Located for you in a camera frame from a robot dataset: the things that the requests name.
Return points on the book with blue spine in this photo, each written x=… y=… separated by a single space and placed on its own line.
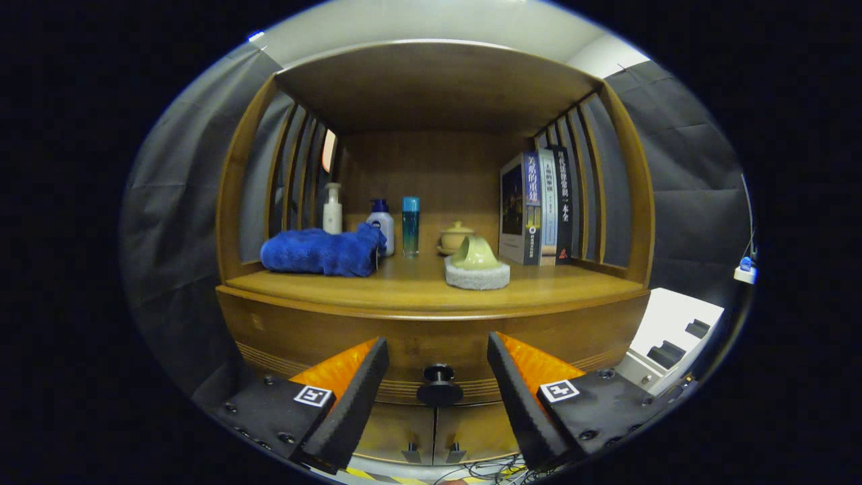
x=515 y=209

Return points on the small blue object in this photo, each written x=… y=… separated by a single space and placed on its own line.
x=745 y=263

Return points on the small ceiling light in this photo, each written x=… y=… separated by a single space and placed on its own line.
x=256 y=36

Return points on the white pump bottle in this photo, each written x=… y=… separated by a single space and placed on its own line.
x=333 y=215

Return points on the blue towel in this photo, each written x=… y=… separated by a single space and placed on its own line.
x=316 y=252

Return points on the wooden cabinet door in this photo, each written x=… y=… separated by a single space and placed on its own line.
x=390 y=431
x=478 y=431

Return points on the wooden countertop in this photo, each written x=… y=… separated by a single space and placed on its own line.
x=404 y=286

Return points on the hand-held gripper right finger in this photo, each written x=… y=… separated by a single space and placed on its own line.
x=522 y=404

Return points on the teal bottle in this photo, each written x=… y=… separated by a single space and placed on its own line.
x=411 y=229

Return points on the yellow lidded teacup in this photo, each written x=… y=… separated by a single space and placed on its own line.
x=452 y=237

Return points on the green scrub brush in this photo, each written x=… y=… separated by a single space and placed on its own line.
x=478 y=273

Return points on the white bottle with blue cap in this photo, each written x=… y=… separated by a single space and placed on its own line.
x=382 y=222

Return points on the yellow black floor tape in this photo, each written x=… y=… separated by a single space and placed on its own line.
x=397 y=480

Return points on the wooden cabinet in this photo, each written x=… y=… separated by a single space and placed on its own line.
x=431 y=168

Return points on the book with black spine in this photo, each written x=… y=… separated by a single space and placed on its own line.
x=564 y=215

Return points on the wooden drawer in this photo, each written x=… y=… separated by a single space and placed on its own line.
x=438 y=340

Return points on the white desk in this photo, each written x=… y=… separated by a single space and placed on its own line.
x=744 y=275

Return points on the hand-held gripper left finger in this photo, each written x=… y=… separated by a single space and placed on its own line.
x=353 y=404

